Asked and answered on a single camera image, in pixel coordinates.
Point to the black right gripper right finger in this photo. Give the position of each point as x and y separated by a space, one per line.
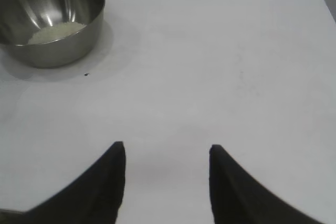
231 195

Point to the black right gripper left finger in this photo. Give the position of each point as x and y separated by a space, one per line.
99 190

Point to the stainless steel mixing bowl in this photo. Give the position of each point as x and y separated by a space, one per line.
60 48

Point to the white rice grains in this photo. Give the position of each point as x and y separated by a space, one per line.
55 31

